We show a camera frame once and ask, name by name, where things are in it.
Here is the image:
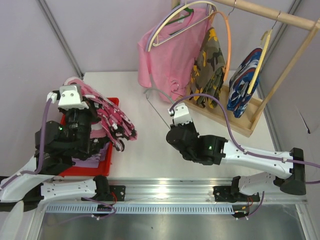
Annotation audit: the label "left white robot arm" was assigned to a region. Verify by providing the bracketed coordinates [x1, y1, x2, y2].
[0, 108, 111, 212]

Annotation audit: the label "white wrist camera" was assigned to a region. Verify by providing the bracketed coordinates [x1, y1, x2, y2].
[168, 103, 193, 127]
[46, 84, 89, 110]

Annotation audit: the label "wooden clothes rack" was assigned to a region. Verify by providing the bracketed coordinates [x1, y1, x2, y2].
[171, 0, 320, 138]

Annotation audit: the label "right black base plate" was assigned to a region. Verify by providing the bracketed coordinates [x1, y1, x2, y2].
[213, 185, 260, 203]

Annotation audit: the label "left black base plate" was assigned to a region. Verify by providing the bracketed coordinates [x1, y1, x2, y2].
[90, 185, 126, 202]

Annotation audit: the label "pink t-shirt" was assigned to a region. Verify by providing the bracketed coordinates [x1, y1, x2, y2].
[137, 22, 211, 100]

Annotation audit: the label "cream hanger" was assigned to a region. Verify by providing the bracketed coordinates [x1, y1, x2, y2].
[144, 4, 210, 48]
[247, 29, 273, 95]

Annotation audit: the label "mint green hanger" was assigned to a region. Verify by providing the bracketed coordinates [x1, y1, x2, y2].
[143, 72, 176, 130]

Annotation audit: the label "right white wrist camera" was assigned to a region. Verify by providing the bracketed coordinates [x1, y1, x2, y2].
[168, 103, 193, 127]

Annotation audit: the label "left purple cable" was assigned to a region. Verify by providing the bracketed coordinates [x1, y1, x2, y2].
[0, 97, 117, 223]

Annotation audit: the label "white slotted cable duct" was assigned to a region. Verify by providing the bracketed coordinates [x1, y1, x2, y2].
[45, 203, 235, 215]

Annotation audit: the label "blue red white shorts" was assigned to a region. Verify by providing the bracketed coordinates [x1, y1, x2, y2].
[226, 47, 263, 118]

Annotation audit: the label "aluminium mounting rail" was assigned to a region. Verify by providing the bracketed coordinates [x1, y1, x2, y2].
[35, 175, 305, 205]

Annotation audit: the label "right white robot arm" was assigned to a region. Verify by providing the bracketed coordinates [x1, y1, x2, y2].
[166, 122, 307, 203]

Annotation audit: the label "dark green hanger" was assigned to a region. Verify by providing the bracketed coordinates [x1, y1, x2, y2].
[166, 7, 194, 26]

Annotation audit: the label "pink camouflage trousers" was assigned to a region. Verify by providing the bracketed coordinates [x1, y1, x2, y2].
[64, 77, 138, 152]

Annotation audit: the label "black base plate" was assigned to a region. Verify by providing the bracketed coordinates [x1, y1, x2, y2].
[213, 185, 260, 203]
[90, 185, 126, 202]

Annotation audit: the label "cream hanger right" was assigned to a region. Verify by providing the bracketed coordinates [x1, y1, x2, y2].
[247, 29, 273, 95]

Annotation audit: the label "orange hanger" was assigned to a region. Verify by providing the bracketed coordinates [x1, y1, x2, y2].
[211, 11, 232, 82]

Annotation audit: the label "lilac hanger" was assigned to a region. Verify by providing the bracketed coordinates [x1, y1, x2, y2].
[144, 0, 218, 52]

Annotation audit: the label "cream hanger left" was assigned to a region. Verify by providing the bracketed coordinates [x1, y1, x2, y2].
[144, 4, 210, 48]

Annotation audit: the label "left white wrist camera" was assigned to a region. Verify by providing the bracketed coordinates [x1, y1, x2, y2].
[46, 84, 89, 110]

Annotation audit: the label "green yellow camouflage trousers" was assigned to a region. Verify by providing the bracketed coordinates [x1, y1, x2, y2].
[189, 27, 226, 100]

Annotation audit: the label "red plastic bin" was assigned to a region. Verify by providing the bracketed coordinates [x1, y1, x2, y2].
[45, 97, 120, 177]

